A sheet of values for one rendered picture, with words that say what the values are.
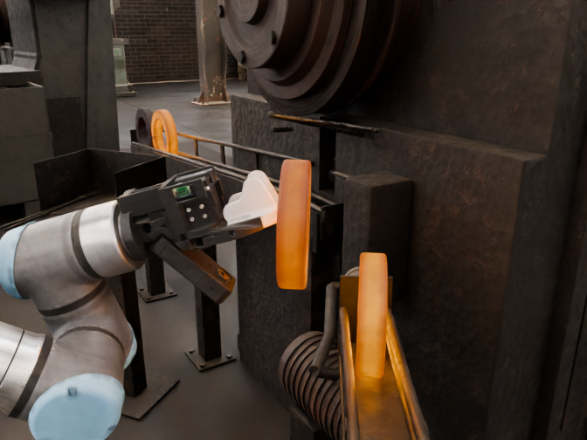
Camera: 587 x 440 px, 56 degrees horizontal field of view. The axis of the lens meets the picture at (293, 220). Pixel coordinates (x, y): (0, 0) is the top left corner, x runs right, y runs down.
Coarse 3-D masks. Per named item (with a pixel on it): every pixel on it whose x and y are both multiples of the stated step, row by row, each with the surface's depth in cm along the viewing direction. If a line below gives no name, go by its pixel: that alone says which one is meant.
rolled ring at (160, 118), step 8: (160, 112) 186; (168, 112) 187; (152, 120) 195; (160, 120) 188; (168, 120) 184; (152, 128) 196; (160, 128) 196; (168, 128) 183; (152, 136) 198; (160, 136) 197; (168, 136) 184; (176, 136) 185; (160, 144) 197; (168, 144) 185; (176, 144) 186; (176, 152) 187
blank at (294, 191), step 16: (288, 160) 65; (304, 160) 65; (288, 176) 61; (304, 176) 61; (288, 192) 60; (304, 192) 60; (288, 208) 59; (304, 208) 59; (288, 224) 59; (304, 224) 59; (288, 240) 59; (304, 240) 59; (288, 256) 60; (304, 256) 60; (288, 272) 61; (304, 272) 61; (288, 288) 65; (304, 288) 65
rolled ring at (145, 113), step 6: (144, 108) 203; (138, 114) 207; (144, 114) 200; (150, 114) 200; (138, 120) 209; (144, 120) 210; (150, 120) 199; (138, 126) 210; (144, 126) 212; (150, 126) 198; (138, 132) 211; (144, 132) 212; (150, 132) 199; (138, 138) 212; (144, 138) 212; (150, 138) 199; (144, 144) 211; (150, 144) 200
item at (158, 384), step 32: (64, 160) 150; (96, 160) 158; (128, 160) 154; (160, 160) 147; (64, 192) 151; (128, 288) 154; (128, 320) 156; (128, 384) 163; (160, 384) 170; (128, 416) 156
